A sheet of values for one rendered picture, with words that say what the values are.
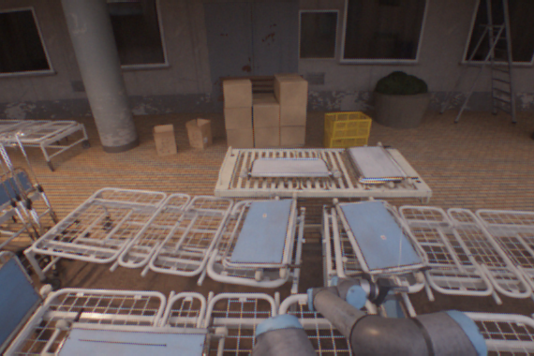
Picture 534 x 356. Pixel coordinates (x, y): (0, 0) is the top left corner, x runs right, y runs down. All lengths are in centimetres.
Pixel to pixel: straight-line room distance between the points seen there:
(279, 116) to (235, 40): 266
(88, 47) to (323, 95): 456
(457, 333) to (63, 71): 799
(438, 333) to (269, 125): 384
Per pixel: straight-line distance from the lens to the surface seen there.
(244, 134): 430
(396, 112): 591
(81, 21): 501
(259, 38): 645
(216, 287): 249
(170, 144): 479
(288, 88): 419
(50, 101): 849
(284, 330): 73
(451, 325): 76
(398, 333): 71
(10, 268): 200
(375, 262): 195
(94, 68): 504
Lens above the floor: 189
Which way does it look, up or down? 30 degrees down
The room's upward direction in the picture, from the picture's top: 1 degrees counter-clockwise
